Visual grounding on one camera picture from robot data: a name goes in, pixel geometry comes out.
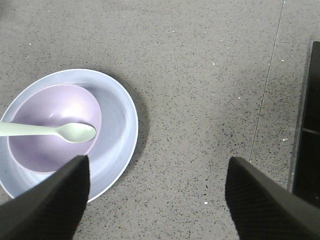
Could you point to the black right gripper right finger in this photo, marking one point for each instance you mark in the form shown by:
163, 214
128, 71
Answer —
263, 210

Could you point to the mint green plastic spoon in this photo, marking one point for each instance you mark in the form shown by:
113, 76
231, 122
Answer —
70, 132

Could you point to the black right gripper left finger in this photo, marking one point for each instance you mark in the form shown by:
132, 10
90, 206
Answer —
53, 209

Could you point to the black induction cooktop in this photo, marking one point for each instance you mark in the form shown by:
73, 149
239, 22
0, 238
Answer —
305, 169

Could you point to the purple plastic bowl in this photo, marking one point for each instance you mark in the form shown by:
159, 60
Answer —
53, 106

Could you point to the light blue round plate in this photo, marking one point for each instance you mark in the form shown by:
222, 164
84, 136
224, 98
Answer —
115, 142

